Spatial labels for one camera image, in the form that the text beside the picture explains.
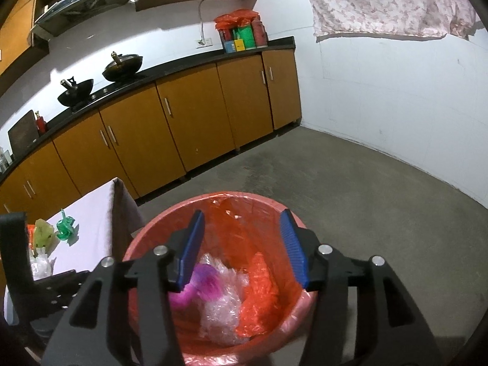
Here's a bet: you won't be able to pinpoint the pink plastic bag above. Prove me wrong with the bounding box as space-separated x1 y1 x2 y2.
168 264 220 309

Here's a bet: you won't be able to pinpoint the pink floral curtain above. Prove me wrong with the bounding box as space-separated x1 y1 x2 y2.
299 0 479 42

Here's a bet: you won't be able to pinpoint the black kitchen countertop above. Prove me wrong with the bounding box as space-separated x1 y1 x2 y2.
0 36 296 184

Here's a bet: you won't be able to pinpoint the black wok with lid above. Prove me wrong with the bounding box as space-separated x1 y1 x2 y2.
102 51 143 82

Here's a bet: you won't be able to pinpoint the wooden kitchen cabinets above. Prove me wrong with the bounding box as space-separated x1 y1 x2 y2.
0 49 303 222
0 0 264 79

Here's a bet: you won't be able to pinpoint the large red plastic bag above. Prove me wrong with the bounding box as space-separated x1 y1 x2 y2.
234 252 281 338

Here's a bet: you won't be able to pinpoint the red canister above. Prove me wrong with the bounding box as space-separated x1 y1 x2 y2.
252 21 268 48

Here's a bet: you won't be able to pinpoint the wooden upper kitchen cabinets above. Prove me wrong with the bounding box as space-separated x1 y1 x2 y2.
0 0 264 79

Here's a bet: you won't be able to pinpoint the white plastic bag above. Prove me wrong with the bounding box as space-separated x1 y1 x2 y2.
30 248 54 281

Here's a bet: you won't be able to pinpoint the black open wok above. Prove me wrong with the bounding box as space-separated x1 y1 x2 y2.
57 77 95 107

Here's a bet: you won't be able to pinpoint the red plastic lattice basket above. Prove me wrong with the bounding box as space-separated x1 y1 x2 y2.
123 192 325 366

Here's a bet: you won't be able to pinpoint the black gas stove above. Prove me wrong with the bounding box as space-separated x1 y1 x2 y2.
69 80 153 113

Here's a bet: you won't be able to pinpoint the red plastic bag over containers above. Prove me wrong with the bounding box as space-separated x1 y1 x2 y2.
214 9 260 30

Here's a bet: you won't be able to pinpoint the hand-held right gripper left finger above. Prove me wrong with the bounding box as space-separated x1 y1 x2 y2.
41 210 206 366

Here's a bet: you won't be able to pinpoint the red plastic waste basket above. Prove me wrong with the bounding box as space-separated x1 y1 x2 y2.
123 192 325 366

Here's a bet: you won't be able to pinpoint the green canister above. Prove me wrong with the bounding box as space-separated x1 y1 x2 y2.
239 26 255 49

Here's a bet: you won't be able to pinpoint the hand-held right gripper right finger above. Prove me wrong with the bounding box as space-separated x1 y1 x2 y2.
279 209 443 366

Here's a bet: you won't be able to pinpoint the wooden lower kitchen cabinets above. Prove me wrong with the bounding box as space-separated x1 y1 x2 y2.
0 49 303 222

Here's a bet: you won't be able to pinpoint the dark cutting board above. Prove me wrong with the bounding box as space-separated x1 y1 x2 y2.
8 110 41 155

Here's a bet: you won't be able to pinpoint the table with white cloth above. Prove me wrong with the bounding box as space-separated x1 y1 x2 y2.
4 177 145 325

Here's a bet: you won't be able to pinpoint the yellow-green plastic bag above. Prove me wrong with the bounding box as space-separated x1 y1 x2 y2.
32 218 54 250

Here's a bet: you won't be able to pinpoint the white power cable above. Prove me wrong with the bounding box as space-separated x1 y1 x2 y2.
198 0 208 41

